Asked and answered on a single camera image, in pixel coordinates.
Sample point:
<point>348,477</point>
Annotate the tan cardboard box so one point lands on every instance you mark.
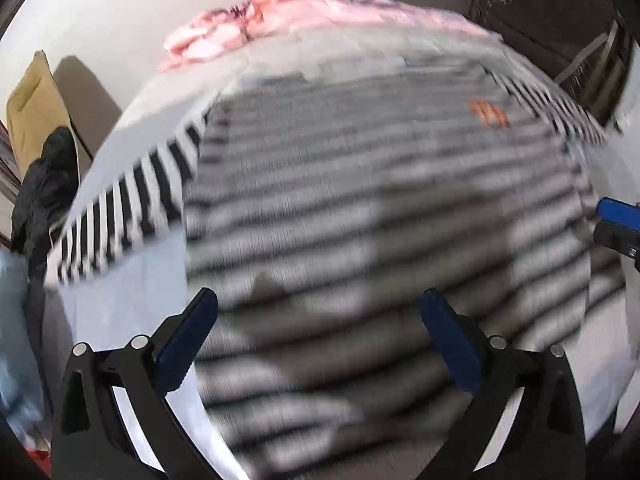
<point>34,110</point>

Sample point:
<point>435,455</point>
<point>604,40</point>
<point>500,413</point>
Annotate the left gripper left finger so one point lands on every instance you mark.
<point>90,439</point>

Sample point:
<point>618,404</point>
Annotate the black garment on floor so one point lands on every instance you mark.
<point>46,194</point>

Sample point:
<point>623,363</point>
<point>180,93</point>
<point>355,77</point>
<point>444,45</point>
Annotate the black folding chair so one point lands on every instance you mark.
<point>583,45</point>

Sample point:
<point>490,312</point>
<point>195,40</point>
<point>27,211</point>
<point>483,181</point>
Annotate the black white striped sweater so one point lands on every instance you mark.
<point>380,239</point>

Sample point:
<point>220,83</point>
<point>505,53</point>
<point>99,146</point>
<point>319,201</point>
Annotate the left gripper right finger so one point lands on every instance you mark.
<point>547,437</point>

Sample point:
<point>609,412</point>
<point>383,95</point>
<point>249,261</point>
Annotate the light blue cloth on floor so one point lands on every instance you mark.
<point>22,403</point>

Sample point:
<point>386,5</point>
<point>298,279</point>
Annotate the pink crumpled cloth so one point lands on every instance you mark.
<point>216,32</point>

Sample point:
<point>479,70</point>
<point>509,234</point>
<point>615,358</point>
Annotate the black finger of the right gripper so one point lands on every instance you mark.
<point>621,239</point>

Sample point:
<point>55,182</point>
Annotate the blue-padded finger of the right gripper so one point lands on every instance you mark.
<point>620,213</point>

